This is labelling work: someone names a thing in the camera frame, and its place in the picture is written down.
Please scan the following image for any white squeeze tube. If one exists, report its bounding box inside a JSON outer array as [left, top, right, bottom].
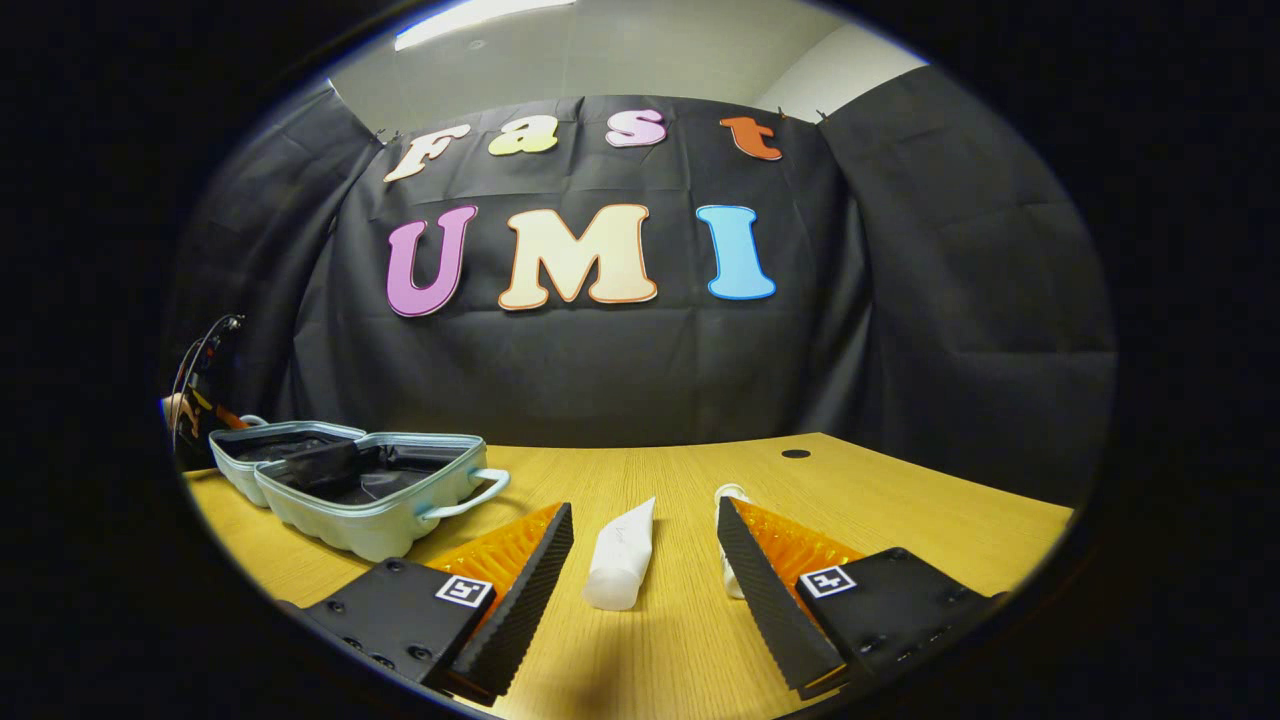
[[583, 497, 658, 612]]

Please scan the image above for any light blue suitcase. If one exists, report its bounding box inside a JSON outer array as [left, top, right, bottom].
[[208, 420, 511, 563]]

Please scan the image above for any ceiling light panel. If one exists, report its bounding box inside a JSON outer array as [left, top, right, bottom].
[[393, 0, 581, 51]]

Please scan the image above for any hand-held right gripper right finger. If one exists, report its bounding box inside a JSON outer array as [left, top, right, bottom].
[[717, 496, 1006, 700]]

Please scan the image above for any white pump bottle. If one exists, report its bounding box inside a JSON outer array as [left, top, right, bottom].
[[714, 484, 751, 601]]

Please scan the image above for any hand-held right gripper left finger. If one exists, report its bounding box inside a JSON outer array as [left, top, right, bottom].
[[300, 502, 575, 701]]

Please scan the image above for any black backdrop cloth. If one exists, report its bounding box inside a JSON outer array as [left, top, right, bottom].
[[165, 65, 1116, 506]]

